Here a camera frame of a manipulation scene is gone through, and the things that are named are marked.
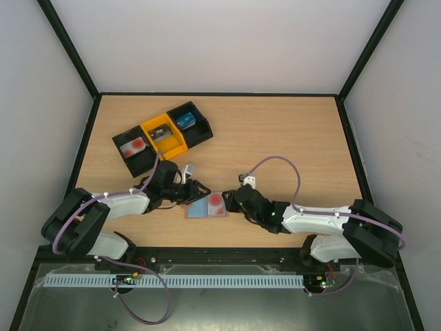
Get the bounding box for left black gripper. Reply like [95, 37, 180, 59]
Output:
[163, 179, 211, 205]

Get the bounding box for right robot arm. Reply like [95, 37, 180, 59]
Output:
[222, 184, 404, 270]

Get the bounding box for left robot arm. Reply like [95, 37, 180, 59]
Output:
[41, 161, 211, 261]

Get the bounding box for black VIP card stack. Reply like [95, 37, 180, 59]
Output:
[148, 124, 173, 143]

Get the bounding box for blue card stack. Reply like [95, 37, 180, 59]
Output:
[174, 112, 197, 131]

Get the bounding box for white red card stack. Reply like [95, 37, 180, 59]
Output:
[119, 137, 147, 159]

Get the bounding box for yellow middle bin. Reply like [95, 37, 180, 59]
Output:
[141, 113, 188, 159]

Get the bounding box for right black bin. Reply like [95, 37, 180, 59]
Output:
[166, 101, 214, 149]

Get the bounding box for black bin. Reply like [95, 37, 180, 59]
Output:
[166, 101, 214, 149]
[112, 126, 161, 178]

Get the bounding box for left black bin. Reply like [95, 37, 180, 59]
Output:
[112, 126, 161, 178]

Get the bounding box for grey metal front plate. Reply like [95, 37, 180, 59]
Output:
[19, 264, 413, 330]

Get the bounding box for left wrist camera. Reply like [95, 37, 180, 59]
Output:
[181, 163, 194, 184]

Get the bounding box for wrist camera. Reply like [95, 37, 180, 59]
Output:
[181, 163, 194, 184]
[238, 174, 256, 189]

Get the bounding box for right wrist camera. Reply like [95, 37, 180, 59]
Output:
[238, 174, 256, 189]

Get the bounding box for light blue cable duct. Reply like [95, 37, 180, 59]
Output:
[43, 274, 304, 289]

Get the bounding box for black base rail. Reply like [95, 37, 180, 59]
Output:
[34, 244, 402, 277]

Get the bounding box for black enclosure frame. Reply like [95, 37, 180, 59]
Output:
[10, 1, 424, 330]

